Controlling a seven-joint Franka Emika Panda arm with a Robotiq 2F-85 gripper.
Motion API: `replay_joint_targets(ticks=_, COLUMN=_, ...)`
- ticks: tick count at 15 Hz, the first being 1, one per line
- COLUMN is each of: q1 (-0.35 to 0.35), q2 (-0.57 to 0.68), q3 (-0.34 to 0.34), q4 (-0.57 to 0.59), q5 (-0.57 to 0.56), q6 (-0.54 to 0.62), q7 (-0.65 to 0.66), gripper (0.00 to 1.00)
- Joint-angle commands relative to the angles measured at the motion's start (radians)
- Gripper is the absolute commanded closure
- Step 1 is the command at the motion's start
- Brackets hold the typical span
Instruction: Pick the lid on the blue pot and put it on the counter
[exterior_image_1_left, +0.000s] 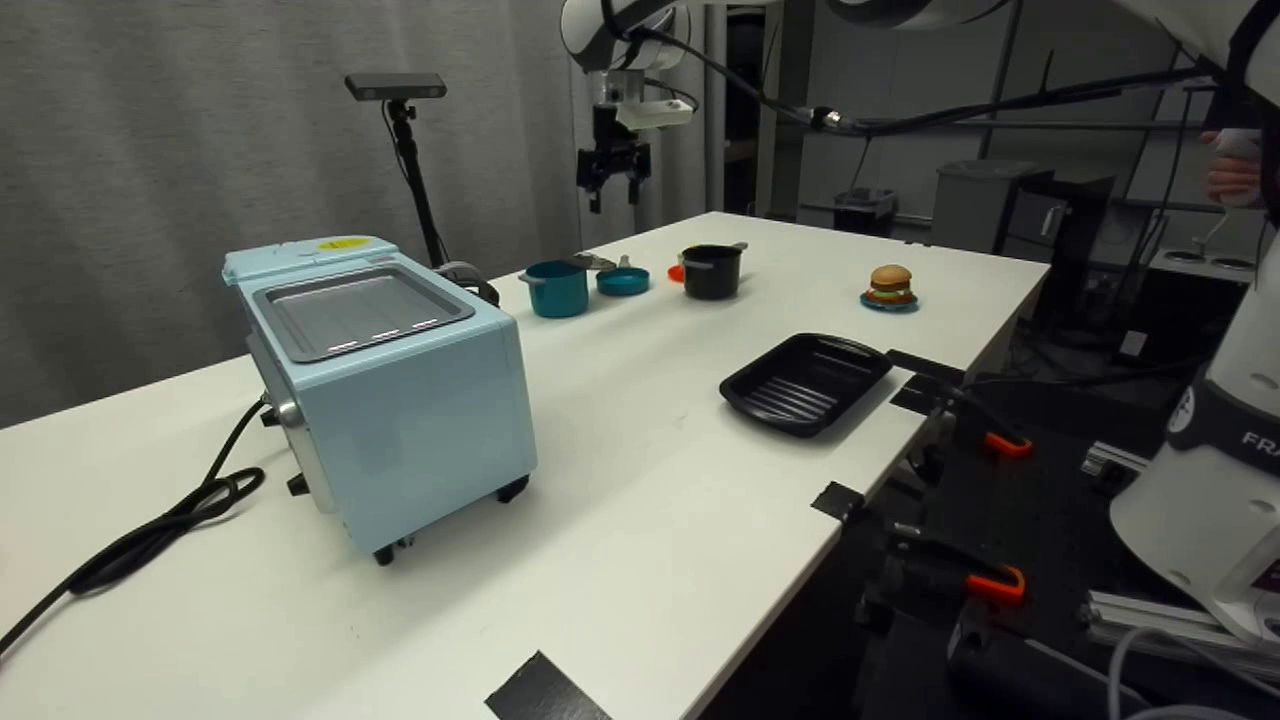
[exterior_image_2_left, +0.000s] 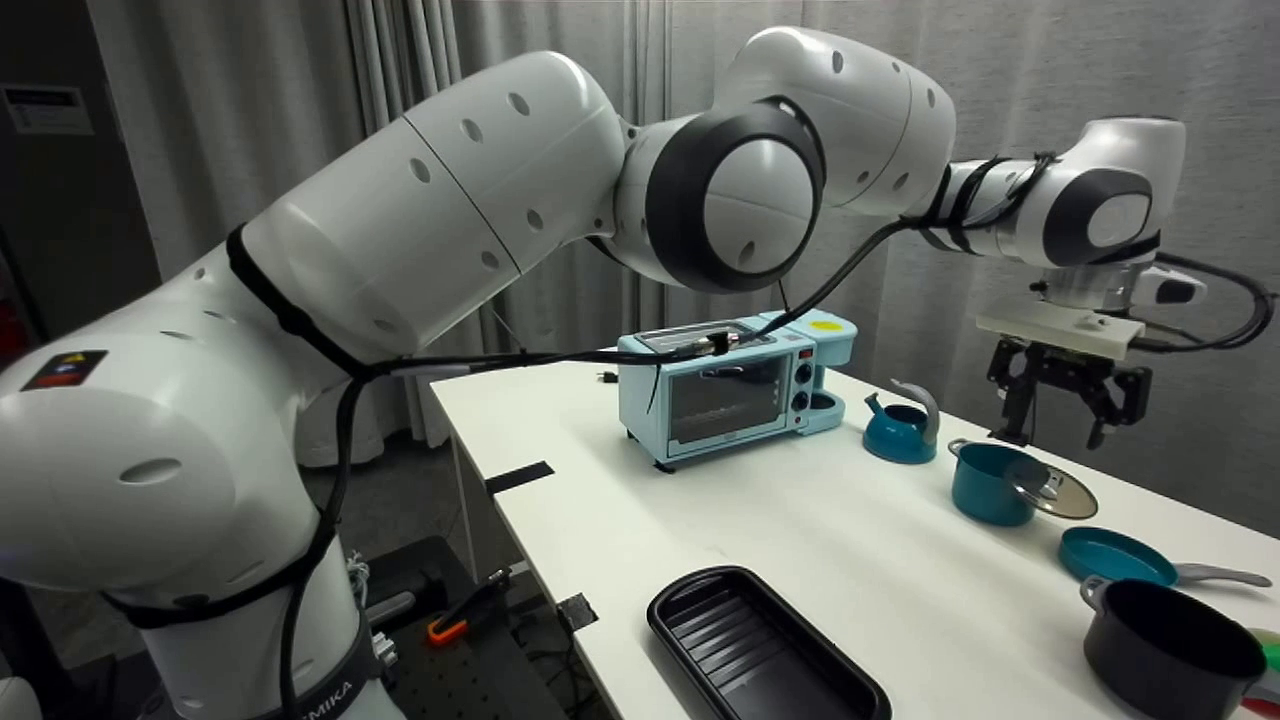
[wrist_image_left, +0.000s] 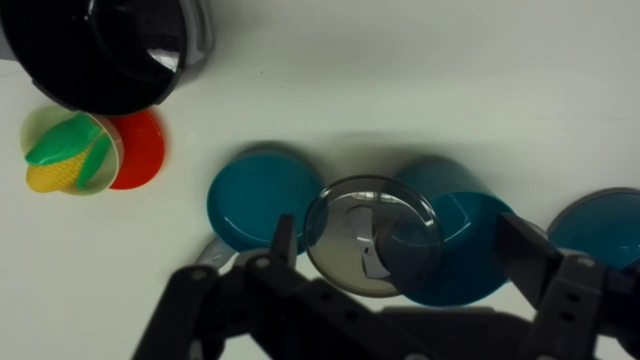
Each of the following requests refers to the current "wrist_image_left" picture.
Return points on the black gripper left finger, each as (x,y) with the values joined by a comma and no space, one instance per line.
(187,313)

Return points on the blue toy pot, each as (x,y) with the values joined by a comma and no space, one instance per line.
(473,221)

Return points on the black toy saucepan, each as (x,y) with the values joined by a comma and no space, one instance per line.
(100,52)

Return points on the blue bowl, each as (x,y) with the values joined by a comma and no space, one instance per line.
(260,201)

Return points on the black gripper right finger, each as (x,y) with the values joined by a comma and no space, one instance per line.
(573,300)

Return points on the round glass pot lid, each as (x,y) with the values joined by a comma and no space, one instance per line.
(350,226)

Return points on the teal bowl right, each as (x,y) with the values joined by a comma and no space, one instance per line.
(601,226)

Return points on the toy corn cob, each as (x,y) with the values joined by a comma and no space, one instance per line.
(63,153)

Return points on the red toy plate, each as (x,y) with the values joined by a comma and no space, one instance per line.
(141,151)

